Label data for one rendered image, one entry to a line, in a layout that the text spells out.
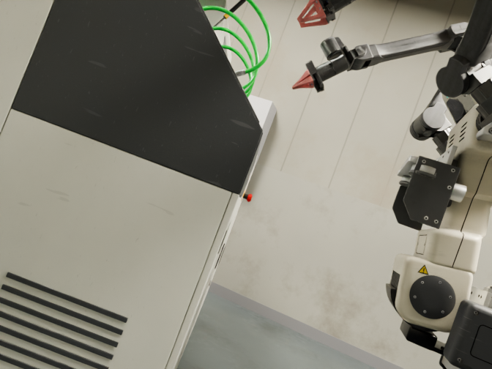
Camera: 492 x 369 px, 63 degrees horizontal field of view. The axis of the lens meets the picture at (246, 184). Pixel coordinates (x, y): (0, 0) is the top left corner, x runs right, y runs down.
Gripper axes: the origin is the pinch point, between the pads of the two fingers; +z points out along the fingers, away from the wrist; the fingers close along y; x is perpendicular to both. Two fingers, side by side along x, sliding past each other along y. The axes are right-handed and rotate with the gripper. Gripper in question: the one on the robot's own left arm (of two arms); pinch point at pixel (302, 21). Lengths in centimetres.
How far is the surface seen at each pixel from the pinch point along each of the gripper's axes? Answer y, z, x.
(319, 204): -187, 46, 69
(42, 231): 46, 74, 25
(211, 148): 33, 32, 25
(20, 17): 40, 57, -24
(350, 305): -170, 57, 144
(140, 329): 43, 64, 55
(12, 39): 41, 61, -20
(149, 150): 36, 44, 19
